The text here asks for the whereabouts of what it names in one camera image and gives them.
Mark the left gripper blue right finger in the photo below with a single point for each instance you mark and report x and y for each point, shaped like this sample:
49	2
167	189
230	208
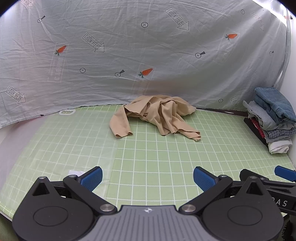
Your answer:
213	187

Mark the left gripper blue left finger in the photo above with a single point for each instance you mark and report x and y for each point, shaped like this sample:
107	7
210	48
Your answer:
82	187

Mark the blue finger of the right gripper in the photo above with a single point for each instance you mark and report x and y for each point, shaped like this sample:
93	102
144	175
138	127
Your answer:
285	173

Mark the beige long sleeve shirt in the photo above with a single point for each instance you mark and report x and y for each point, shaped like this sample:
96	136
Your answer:
165	112

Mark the large white tape patch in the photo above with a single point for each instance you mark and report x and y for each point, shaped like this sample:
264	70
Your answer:
77	173

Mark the folded white shirt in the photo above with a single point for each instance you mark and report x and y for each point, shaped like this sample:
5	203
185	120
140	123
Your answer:
280	147

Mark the folded blue plaid shirt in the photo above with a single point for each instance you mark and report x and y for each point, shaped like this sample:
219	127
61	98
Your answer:
281	133

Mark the folded grey sweatshirt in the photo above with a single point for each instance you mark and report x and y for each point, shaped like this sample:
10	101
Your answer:
266	122

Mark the green grid cutting mat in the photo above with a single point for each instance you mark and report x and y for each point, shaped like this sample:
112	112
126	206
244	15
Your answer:
151	169

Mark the folded red garment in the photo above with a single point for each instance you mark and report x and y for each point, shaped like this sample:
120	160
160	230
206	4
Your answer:
256	124

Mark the folded black garment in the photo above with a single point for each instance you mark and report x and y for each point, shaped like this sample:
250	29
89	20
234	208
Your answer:
251	126

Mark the folded blue denim jeans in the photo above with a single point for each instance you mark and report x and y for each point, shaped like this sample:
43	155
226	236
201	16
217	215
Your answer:
275	104

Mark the grey printed backdrop sheet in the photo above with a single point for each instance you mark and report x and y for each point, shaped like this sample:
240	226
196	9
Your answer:
59	55

